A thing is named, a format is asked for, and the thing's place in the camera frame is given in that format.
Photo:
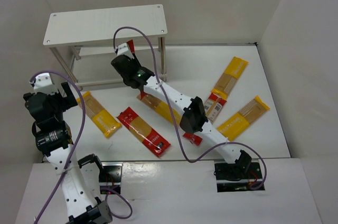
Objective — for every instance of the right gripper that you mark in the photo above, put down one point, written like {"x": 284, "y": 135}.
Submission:
{"x": 122, "y": 58}

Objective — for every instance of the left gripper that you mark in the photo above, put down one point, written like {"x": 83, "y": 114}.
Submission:
{"x": 68, "y": 97}

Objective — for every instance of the red spaghetti bag top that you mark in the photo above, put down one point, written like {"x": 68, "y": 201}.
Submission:
{"x": 132, "y": 49}

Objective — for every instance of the red spaghetti bag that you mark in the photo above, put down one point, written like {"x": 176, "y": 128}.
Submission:
{"x": 132, "y": 49}
{"x": 148, "y": 136}

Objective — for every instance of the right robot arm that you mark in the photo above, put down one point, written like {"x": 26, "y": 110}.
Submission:
{"x": 191, "y": 110}

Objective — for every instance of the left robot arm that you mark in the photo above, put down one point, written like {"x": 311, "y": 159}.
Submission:
{"x": 53, "y": 139}

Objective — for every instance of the white two-tier shelf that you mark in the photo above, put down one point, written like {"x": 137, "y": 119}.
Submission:
{"x": 83, "y": 42}

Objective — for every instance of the yellow spaghetti bag left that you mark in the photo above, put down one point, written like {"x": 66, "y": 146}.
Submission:
{"x": 106, "y": 123}

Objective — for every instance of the yellow spaghetti bag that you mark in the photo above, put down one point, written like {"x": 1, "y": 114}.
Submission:
{"x": 106, "y": 123}
{"x": 229, "y": 78}
{"x": 156, "y": 105}
{"x": 242, "y": 120}

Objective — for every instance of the yellow spaghetti bag centre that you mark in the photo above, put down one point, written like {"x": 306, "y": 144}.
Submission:
{"x": 156, "y": 105}

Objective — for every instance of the red spaghetti bag lower centre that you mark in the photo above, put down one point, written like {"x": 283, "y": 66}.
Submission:
{"x": 148, "y": 136}

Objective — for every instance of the red spaghetti bag label side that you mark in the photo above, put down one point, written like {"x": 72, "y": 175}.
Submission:
{"x": 212, "y": 106}

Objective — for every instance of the yellow spaghetti bag upper right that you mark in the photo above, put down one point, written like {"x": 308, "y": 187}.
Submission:
{"x": 229, "y": 78}

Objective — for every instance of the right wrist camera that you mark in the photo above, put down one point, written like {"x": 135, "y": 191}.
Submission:
{"x": 124, "y": 49}

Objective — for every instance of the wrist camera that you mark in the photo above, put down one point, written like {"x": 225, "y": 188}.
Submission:
{"x": 124, "y": 49}
{"x": 43, "y": 83}

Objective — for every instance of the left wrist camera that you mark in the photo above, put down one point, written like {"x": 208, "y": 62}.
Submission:
{"x": 43, "y": 83}

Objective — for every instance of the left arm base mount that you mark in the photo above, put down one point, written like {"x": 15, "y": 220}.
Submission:
{"x": 110, "y": 177}

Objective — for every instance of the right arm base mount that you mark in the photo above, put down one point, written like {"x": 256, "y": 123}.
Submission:
{"x": 230, "y": 179}

